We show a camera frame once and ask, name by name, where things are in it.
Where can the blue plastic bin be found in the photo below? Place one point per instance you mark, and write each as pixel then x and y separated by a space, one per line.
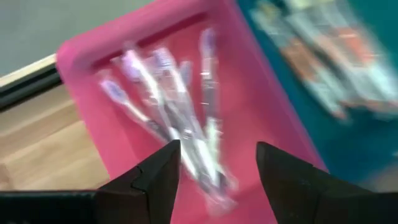
pixel 342 149

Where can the red plastic bin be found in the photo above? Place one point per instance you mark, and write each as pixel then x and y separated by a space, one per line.
pixel 255 109

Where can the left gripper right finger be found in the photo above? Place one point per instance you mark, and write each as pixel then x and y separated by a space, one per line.
pixel 286 186

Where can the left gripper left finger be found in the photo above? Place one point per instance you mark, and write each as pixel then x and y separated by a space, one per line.
pixel 158 186

